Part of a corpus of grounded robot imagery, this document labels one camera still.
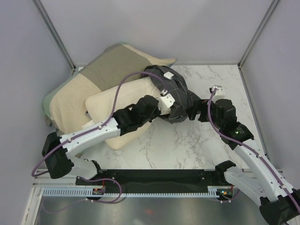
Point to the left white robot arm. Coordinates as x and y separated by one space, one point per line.
60 152

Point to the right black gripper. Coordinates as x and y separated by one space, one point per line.
198 105

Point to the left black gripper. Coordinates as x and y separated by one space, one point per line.
157 112

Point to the cream pillow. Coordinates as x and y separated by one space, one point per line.
99 107

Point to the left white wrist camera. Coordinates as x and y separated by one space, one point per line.
165 103

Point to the left aluminium frame post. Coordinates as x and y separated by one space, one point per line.
50 26

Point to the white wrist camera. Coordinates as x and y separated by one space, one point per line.
217 91
165 103

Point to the green beige patchwork pillow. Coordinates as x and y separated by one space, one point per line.
64 108

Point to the right aluminium frame post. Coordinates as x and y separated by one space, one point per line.
267 16

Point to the light blue slotted cable duct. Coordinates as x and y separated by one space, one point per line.
92 192

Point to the aluminium frame post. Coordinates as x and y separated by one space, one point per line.
50 26
267 16

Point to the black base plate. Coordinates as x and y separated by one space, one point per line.
166 181

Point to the dark grey plaid pillowcase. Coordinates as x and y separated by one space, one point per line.
177 87

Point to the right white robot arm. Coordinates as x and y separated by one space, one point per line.
277 199

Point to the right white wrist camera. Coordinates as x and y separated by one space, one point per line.
217 91

